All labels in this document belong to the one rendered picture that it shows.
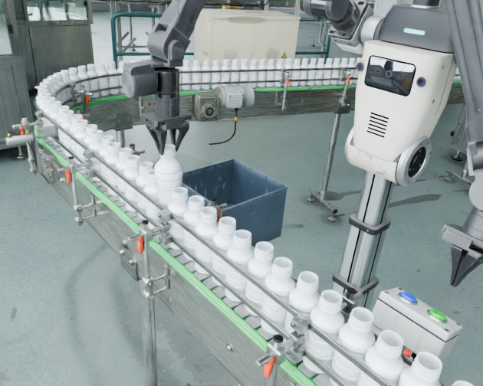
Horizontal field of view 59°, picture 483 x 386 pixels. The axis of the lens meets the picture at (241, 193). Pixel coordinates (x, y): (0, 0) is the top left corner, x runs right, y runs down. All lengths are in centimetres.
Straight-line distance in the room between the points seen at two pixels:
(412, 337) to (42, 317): 198
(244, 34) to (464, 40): 440
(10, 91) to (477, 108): 368
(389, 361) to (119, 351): 167
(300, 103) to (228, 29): 230
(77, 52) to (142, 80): 530
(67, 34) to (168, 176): 520
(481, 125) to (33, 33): 561
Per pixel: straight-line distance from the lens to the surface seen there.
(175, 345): 225
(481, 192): 77
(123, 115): 249
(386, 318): 90
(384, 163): 132
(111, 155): 135
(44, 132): 175
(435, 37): 130
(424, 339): 88
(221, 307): 98
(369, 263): 155
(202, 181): 173
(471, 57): 79
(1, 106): 409
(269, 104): 277
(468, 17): 78
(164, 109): 101
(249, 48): 515
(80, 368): 223
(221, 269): 99
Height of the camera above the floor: 166
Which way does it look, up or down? 28 degrees down
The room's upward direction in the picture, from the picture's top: 4 degrees clockwise
